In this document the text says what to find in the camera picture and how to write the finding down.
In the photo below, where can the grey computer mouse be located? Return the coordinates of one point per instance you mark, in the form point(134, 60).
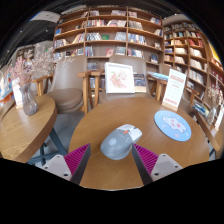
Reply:
point(118, 143)

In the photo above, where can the glass vase with dried flowers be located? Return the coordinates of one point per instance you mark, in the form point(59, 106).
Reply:
point(212, 115)

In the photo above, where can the dark cover book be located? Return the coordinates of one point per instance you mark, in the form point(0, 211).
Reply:
point(140, 82)

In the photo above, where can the white sign on wooden base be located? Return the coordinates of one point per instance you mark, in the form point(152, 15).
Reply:
point(174, 88)

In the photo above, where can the round wooden side table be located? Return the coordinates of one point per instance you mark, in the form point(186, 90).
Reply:
point(23, 130)
point(211, 133)

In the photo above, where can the wide wooden bookshelf with books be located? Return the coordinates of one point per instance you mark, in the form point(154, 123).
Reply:
point(106, 33)

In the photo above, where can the glass vase with pink flowers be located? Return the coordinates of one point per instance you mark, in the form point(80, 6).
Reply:
point(28, 101)

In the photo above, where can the white ceiling panel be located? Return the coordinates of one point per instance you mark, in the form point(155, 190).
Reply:
point(45, 16)

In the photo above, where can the colourful book display table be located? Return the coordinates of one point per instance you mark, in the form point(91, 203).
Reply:
point(5, 88)

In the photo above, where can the light blue book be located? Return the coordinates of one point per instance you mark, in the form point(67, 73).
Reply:
point(158, 76)

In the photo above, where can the distant wooden bookshelf with books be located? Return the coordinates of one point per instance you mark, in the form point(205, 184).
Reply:
point(25, 55)

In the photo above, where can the small white table sign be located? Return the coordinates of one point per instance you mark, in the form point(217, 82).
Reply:
point(17, 95)
point(220, 118)

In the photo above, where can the round light blue mouse pad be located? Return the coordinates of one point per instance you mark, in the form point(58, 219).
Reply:
point(172, 126)

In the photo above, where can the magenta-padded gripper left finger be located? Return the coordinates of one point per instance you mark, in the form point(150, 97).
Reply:
point(75, 160)

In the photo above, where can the tall wooden bookshelf with books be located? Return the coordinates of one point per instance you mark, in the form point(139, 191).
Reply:
point(190, 53)

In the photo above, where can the white framed flower picture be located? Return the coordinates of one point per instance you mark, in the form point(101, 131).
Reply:
point(119, 78)

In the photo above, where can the stack of books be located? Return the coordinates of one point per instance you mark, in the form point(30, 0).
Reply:
point(201, 109)

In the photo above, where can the taupe armchair with wooden arms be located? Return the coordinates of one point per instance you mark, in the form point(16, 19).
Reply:
point(126, 60)
point(68, 83)
point(164, 69)

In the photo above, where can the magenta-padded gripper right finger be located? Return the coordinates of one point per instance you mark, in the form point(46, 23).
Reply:
point(148, 160)

